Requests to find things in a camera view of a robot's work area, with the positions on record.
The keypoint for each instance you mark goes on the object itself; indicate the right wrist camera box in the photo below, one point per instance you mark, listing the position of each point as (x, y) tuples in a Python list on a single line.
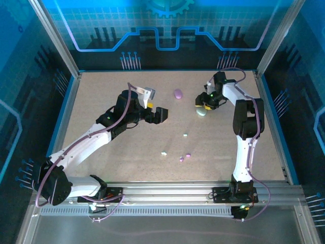
[(210, 87)]

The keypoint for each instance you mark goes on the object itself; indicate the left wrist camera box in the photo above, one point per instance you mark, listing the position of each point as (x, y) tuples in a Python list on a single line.
[(144, 94)]

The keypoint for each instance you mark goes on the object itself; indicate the aluminium side rail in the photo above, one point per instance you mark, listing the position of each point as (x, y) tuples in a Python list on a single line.
[(70, 101), (266, 101)]

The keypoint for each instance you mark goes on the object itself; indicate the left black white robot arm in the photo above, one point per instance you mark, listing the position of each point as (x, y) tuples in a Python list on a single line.
[(81, 145)]

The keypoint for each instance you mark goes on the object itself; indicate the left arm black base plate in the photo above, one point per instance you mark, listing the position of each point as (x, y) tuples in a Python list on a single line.
[(114, 193)]

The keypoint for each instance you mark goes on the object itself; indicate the pale green earbud charging case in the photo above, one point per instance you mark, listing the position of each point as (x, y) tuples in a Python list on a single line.
[(201, 112)]

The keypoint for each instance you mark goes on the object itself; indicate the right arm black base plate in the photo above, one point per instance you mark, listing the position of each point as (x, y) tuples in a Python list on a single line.
[(221, 194)]

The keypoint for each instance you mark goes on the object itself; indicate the black controller box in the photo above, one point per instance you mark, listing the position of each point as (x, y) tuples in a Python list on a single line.
[(238, 214)]

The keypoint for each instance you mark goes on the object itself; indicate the grey metal shelf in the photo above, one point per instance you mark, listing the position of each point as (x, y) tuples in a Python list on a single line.
[(165, 231)]

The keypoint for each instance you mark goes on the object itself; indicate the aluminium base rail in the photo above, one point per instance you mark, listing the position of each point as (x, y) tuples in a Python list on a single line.
[(165, 193)]

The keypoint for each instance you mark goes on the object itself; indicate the purple earbud charging case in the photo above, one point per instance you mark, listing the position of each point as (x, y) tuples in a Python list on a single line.
[(178, 94)]

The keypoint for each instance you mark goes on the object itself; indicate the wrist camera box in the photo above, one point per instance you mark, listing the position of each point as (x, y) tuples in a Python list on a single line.
[(144, 94), (210, 87)]

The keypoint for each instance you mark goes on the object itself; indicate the aluminium corner post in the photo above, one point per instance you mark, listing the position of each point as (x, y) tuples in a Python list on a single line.
[(59, 43), (276, 38)]

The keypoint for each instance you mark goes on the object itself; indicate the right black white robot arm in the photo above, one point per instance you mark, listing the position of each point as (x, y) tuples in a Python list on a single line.
[(243, 157)]

